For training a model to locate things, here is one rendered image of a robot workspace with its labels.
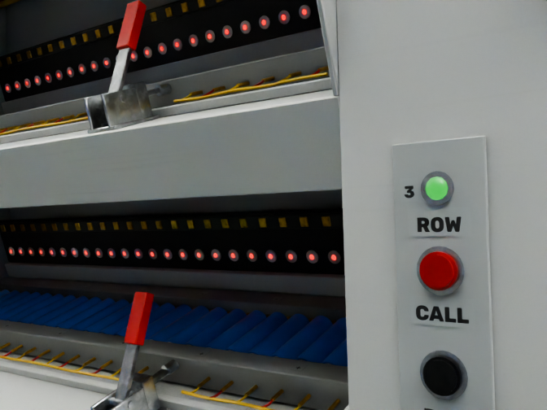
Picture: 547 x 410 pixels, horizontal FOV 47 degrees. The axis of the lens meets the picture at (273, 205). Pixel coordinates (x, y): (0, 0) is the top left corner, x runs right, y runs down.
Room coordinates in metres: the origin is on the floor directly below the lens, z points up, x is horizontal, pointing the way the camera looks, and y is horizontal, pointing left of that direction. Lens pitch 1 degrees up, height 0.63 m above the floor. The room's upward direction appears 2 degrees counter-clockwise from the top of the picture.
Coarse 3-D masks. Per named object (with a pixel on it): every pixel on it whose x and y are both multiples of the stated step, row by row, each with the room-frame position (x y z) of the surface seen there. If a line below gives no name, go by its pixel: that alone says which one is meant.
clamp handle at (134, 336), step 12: (144, 300) 0.42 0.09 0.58; (132, 312) 0.43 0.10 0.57; (144, 312) 0.42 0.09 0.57; (132, 324) 0.42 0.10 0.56; (144, 324) 0.42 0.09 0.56; (132, 336) 0.42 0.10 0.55; (144, 336) 0.42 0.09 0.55; (132, 348) 0.42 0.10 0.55; (132, 360) 0.41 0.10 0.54; (120, 372) 0.42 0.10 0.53; (132, 372) 0.41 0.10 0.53; (120, 384) 0.41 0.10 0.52; (120, 396) 0.41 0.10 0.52
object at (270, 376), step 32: (0, 320) 0.61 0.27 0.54; (32, 352) 0.56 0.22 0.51; (64, 352) 0.53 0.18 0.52; (96, 352) 0.50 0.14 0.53; (160, 352) 0.46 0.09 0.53; (192, 352) 0.45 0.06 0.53; (224, 352) 0.44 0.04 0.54; (192, 384) 0.45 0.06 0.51; (224, 384) 0.43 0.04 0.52; (256, 384) 0.41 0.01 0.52; (288, 384) 0.39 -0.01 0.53; (320, 384) 0.38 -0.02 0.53
